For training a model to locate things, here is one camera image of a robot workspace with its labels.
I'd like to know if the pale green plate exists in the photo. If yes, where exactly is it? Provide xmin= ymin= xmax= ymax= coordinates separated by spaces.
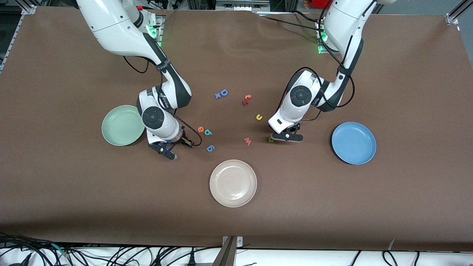
xmin=101 ymin=105 xmax=146 ymax=147

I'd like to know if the blue plate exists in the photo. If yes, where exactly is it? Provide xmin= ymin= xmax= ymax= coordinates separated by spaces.
xmin=331 ymin=122 xmax=377 ymax=165

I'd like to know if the beige plate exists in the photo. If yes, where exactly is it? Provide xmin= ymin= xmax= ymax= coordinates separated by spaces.
xmin=209 ymin=159 xmax=258 ymax=208

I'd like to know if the brown table cover sheet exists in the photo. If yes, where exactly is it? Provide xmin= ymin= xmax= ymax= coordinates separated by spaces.
xmin=0 ymin=7 xmax=473 ymax=252

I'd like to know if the grey power strip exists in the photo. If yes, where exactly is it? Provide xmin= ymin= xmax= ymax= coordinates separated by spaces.
xmin=215 ymin=0 xmax=271 ymax=11

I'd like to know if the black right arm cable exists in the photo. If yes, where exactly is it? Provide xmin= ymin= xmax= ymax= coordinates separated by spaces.
xmin=124 ymin=55 xmax=203 ymax=147

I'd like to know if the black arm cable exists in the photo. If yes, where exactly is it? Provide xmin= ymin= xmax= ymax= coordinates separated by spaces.
xmin=124 ymin=55 xmax=203 ymax=147
xmin=279 ymin=0 xmax=355 ymax=122

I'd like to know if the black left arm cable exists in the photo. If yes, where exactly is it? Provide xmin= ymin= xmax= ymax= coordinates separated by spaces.
xmin=279 ymin=0 xmax=355 ymax=122

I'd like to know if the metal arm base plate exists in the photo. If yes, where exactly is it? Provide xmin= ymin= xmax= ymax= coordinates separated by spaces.
xmin=316 ymin=20 xmax=329 ymax=54
xmin=147 ymin=15 xmax=165 ymax=48

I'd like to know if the silver corner bracket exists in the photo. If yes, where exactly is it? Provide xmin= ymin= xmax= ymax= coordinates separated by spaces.
xmin=222 ymin=236 xmax=244 ymax=249

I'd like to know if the grey aluminium profile post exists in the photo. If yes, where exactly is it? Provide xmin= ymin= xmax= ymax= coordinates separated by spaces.
xmin=212 ymin=237 xmax=237 ymax=266

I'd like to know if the teal tipped cable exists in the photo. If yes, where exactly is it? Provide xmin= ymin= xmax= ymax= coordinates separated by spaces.
xmin=50 ymin=242 xmax=71 ymax=258

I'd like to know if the aluminium frame rail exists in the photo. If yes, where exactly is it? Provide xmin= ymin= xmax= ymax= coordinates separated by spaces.
xmin=445 ymin=0 xmax=473 ymax=25
xmin=0 ymin=4 xmax=37 ymax=72

